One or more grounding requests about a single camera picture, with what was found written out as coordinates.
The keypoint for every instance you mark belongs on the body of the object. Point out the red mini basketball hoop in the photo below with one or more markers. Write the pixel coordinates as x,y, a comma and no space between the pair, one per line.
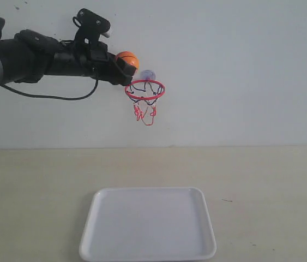
144,95

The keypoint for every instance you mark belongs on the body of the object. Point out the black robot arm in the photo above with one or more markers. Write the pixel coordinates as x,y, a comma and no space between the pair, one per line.
29,56

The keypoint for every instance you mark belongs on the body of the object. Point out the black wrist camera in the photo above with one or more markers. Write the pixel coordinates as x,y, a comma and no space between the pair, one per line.
90,27

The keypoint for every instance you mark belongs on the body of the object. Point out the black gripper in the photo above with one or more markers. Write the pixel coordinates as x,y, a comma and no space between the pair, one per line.
79,60

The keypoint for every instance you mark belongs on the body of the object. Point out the small orange basketball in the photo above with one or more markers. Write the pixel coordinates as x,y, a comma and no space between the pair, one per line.
129,58

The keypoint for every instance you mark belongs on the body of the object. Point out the white plastic tray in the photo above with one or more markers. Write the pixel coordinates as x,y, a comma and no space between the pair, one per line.
148,224

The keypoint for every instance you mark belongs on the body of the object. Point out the clear suction cup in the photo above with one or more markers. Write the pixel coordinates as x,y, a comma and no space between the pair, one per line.
147,75

